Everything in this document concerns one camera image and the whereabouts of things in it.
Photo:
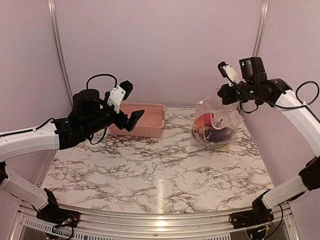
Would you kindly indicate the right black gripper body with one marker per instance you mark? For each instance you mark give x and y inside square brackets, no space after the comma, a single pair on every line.
[231,98]

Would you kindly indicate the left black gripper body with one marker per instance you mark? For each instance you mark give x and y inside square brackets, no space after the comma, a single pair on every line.
[96,123]

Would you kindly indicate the clear zip top bag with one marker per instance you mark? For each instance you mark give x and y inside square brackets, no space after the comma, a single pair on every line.
[224,116]

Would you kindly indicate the red fake pepper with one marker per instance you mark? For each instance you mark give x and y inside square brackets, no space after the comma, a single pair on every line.
[203,121]

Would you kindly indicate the purple fake eggplant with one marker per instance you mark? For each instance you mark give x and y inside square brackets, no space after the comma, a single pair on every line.
[219,135]

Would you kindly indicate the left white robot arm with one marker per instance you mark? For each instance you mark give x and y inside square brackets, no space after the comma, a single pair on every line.
[55,134]

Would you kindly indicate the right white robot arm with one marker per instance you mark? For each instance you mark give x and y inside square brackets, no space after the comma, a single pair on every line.
[298,113]

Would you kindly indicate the pink perforated plastic basket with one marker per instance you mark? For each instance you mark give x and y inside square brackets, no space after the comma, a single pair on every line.
[150,125]

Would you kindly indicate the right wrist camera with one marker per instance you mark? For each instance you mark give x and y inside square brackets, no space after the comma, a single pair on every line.
[227,71]

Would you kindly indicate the right aluminium frame post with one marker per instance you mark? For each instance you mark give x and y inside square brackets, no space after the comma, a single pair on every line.
[261,28]

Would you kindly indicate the aluminium frame post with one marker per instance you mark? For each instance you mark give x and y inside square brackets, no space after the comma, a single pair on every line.
[59,49]
[261,28]

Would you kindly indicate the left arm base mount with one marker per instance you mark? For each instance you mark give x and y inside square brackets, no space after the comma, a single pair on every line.
[54,214]

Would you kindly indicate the front aluminium rail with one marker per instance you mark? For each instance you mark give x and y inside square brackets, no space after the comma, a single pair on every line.
[95,224]

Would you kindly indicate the left aluminium frame post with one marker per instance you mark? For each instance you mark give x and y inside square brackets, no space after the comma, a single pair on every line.
[59,49]

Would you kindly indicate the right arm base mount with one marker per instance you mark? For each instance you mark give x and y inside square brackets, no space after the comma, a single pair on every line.
[259,214]

